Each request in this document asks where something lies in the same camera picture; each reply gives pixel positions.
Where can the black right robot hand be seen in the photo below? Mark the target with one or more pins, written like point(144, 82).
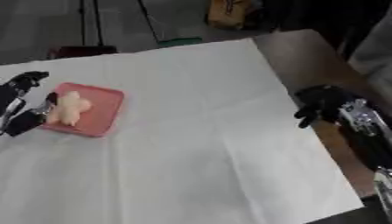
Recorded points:
point(322, 100)

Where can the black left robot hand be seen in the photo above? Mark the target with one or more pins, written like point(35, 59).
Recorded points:
point(20, 116)

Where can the cream soft toy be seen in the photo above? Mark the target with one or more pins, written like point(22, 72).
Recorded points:
point(69, 108)

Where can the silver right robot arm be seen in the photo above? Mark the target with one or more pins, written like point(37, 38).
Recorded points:
point(365, 131)

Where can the dark red box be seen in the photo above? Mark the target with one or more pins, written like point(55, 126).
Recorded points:
point(81, 51)

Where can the person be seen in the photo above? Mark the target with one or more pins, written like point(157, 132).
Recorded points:
point(375, 55)

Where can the pink square tray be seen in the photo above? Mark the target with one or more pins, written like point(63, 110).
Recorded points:
point(92, 109)

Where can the black tripod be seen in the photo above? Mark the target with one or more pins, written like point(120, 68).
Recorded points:
point(92, 22)

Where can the yellow bag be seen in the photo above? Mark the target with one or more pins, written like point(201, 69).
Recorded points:
point(228, 13)

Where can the green flat object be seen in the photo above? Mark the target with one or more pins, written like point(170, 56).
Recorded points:
point(178, 41)

